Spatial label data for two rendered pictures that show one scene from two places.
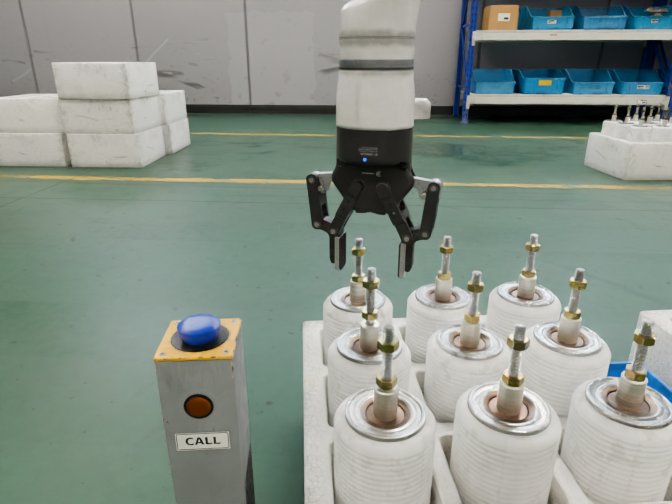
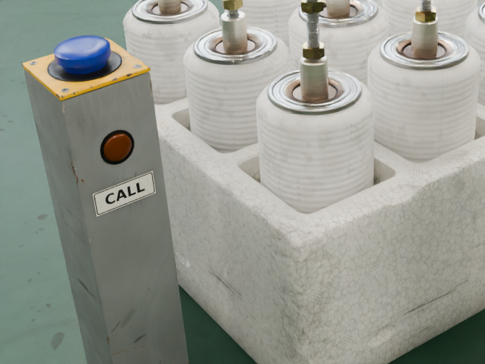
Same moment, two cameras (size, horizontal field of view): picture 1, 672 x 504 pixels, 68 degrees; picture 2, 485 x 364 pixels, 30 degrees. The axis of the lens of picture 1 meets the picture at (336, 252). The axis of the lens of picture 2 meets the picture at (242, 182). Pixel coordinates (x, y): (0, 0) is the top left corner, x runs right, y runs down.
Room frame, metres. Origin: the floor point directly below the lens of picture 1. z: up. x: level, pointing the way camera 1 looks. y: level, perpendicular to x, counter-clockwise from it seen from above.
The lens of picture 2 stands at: (-0.17, 0.31, 0.59)
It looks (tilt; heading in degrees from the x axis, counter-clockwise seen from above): 33 degrees down; 333
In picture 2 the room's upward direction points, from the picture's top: 4 degrees counter-clockwise
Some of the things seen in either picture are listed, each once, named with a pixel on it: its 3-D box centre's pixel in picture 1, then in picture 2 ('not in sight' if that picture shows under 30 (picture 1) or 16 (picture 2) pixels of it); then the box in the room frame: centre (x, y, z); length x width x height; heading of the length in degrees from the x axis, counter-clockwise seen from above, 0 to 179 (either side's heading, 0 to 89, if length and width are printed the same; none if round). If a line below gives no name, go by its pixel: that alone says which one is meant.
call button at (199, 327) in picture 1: (199, 331); (83, 58); (0.41, 0.13, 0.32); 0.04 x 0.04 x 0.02
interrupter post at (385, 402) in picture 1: (385, 401); (314, 77); (0.38, -0.05, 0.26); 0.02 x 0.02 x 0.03
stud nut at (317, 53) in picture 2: (386, 380); (313, 50); (0.38, -0.05, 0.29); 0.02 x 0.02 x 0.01; 87
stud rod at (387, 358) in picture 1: (387, 363); (312, 29); (0.38, -0.05, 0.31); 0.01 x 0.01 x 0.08
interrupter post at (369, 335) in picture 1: (369, 336); (234, 32); (0.50, -0.04, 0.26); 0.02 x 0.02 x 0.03
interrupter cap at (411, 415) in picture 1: (385, 413); (314, 92); (0.38, -0.05, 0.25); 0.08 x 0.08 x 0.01
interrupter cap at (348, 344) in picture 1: (369, 345); (235, 45); (0.50, -0.04, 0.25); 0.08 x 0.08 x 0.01
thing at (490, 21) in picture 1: (499, 18); not in sight; (4.95, -1.47, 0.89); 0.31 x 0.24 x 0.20; 176
